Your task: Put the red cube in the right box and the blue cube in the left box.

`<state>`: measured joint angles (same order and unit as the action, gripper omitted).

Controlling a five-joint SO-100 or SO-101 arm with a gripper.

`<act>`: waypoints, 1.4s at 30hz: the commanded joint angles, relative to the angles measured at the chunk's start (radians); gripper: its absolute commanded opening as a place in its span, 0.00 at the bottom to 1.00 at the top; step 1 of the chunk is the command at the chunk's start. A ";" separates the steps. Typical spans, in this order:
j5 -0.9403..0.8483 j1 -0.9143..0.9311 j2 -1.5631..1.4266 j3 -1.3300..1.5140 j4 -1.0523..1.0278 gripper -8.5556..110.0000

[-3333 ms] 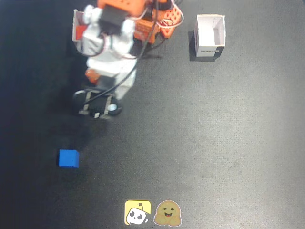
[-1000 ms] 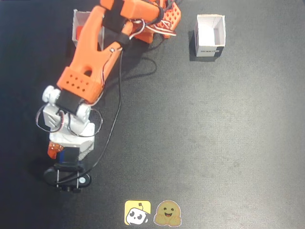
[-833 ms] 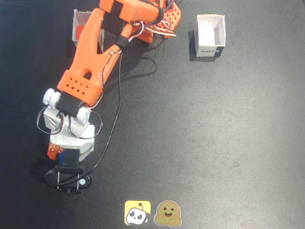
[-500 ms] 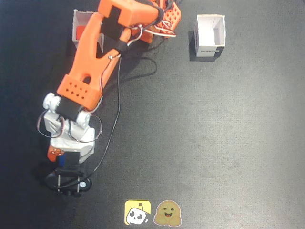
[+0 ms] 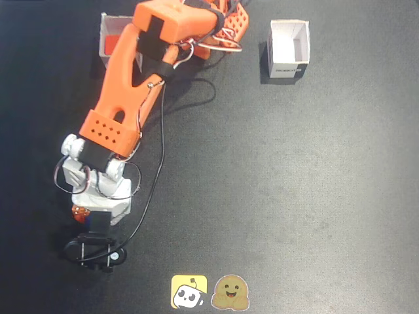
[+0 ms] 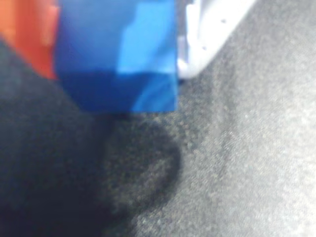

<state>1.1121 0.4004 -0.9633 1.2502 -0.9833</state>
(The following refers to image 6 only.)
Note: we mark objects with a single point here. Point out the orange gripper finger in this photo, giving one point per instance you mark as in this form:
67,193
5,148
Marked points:
27,27

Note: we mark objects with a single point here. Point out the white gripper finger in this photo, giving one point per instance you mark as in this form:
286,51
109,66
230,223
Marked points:
209,27

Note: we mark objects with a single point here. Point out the blue cube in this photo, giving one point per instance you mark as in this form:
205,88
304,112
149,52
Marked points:
103,61

